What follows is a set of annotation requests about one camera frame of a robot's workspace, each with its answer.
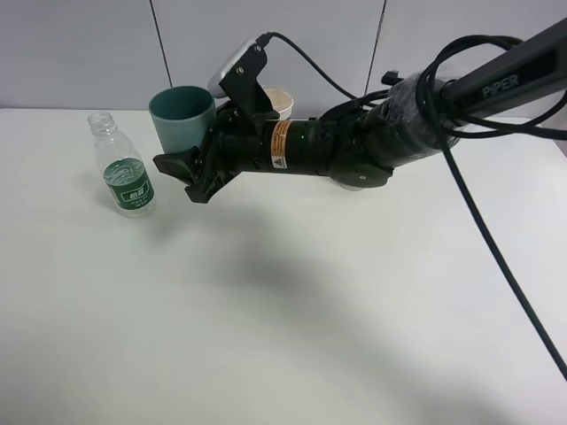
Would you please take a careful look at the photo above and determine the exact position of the clear plastic water bottle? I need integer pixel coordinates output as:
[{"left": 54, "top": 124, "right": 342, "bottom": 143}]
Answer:
[{"left": 88, "top": 111, "right": 155, "bottom": 218}]

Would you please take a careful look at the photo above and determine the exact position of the black right camera cable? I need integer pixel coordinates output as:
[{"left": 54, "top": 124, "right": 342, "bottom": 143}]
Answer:
[{"left": 259, "top": 31, "right": 567, "bottom": 382}]

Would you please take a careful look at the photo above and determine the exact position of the teal plastic cup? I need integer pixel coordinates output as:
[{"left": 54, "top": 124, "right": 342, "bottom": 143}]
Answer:
[{"left": 149, "top": 86, "right": 216, "bottom": 154}]

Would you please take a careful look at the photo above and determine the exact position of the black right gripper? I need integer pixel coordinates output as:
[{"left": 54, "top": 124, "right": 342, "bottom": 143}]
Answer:
[{"left": 152, "top": 43, "right": 354, "bottom": 204}]

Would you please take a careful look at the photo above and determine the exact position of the pale green plastic cup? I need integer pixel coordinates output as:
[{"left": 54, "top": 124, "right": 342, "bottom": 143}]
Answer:
[{"left": 339, "top": 183, "right": 365, "bottom": 192}]

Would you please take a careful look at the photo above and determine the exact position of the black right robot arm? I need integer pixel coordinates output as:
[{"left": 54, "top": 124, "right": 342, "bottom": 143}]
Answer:
[{"left": 153, "top": 22, "right": 566, "bottom": 204}]

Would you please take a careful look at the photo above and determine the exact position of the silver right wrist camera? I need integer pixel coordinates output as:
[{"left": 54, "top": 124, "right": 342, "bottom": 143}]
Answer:
[{"left": 207, "top": 39, "right": 256, "bottom": 99}]

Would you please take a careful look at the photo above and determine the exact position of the blue sleeved paper cup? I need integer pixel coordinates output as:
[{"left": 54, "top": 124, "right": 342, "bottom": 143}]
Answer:
[{"left": 263, "top": 87, "right": 294, "bottom": 120}]

